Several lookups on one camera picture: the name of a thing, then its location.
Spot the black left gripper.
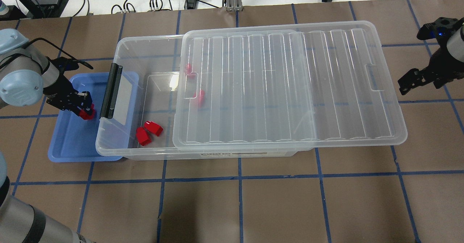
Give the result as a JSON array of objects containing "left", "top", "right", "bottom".
[{"left": 43, "top": 57, "right": 93, "bottom": 119}]

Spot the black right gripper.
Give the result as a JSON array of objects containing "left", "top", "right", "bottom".
[{"left": 398, "top": 17, "right": 464, "bottom": 95}]

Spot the clear plastic box lid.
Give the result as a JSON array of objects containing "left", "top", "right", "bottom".
[{"left": 173, "top": 21, "right": 407, "bottom": 152}]

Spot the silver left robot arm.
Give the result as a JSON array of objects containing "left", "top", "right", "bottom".
[{"left": 0, "top": 28, "right": 96, "bottom": 120}]

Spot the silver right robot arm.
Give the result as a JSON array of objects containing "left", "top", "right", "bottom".
[{"left": 398, "top": 17, "right": 464, "bottom": 95}]

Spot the blue plastic tray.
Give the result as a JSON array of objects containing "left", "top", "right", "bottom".
[{"left": 48, "top": 72, "right": 140, "bottom": 162}]

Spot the clear plastic storage box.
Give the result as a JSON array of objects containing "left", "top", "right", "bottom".
[{"left": 96, "top": 35, "right": 297, "bottom": 161}]

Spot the red block bottom edge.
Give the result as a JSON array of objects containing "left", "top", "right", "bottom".
[{"left": 185, "top": 63, "right": 195, "bottom": 78}]

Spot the black box latch handle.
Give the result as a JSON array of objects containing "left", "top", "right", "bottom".
[{"left": 100, "top": 63, "right": 123, "bottom": 119}]

